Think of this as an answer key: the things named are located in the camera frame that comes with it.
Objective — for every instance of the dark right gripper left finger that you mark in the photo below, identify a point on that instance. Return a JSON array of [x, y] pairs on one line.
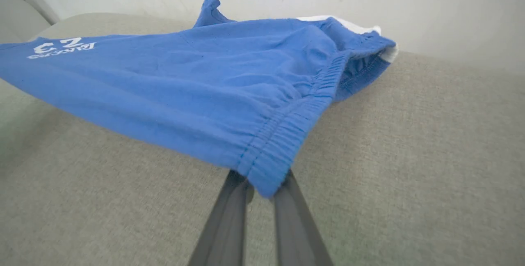
[[225, 225]]

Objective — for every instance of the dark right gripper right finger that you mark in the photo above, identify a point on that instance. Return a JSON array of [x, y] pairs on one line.
[[297, 229]]

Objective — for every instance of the blue shorts with white trim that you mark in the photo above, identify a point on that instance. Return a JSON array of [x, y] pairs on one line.
[[205, 85]]

